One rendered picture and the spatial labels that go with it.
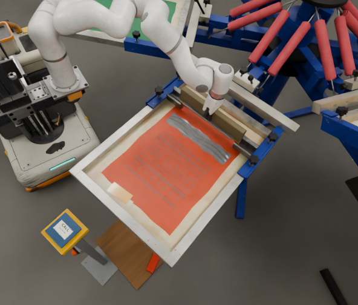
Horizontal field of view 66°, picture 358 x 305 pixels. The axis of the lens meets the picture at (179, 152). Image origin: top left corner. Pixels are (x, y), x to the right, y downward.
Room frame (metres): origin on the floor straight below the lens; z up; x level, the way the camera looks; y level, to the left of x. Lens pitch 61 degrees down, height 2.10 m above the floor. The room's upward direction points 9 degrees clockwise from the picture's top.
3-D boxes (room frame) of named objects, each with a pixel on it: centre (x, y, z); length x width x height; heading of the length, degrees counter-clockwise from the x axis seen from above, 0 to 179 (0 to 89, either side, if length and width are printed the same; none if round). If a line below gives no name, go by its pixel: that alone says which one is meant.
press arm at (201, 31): (1.52, 0.04, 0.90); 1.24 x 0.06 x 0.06; 87
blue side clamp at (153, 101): (0.96, 0.10, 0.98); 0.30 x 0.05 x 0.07; 147
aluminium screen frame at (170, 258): (0.61, -0.01, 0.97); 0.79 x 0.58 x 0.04; 147
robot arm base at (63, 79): (0.80, 0.55, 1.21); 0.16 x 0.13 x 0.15; 40
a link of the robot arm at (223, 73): (0.80, -0.08, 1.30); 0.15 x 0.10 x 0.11; 90
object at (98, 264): (0.20, 0.40, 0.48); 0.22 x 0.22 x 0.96; 57
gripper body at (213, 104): (0.79, -0.12, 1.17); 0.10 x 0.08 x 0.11; 147
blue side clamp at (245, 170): (0.66, -0.37, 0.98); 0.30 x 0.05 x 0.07; 147
